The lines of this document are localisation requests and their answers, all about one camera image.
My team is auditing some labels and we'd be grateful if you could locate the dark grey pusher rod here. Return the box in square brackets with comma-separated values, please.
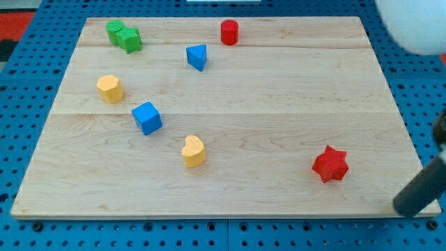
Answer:
[393, 150, 445, 217]

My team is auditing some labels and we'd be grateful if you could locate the red star block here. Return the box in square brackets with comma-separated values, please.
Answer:
[312, 145, 349, 183]

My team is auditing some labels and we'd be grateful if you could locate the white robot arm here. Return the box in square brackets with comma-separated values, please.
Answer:
[375, 0, 445, 218]

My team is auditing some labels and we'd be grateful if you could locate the green star block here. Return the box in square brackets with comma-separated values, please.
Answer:
[116, 26, 141, 54]

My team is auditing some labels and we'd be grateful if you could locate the wooden board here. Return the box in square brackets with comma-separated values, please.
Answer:
[10, 17, 421, 220]

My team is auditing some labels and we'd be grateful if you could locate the yellow heart block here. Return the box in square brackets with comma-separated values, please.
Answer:
[181, 135, 206, 168]

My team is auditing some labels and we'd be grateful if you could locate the red cylinder block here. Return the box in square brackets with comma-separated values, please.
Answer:
[220, 20, 239, 45]

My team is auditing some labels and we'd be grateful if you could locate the blue triangle block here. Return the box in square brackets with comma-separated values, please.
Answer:
[186, 45, 207, 72]

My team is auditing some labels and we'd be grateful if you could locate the blue cube block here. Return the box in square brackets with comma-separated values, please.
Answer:
[132, 102, 162, 135]

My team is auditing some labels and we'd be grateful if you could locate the yellow hexagon block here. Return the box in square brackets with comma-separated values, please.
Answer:
[96, 75, 124, 103]

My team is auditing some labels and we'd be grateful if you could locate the green cylinder block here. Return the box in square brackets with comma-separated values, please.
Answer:
[105, 20, 124, 45]

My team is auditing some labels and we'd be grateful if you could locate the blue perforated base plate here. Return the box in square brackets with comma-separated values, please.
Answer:
[1, 0, 445, 250]

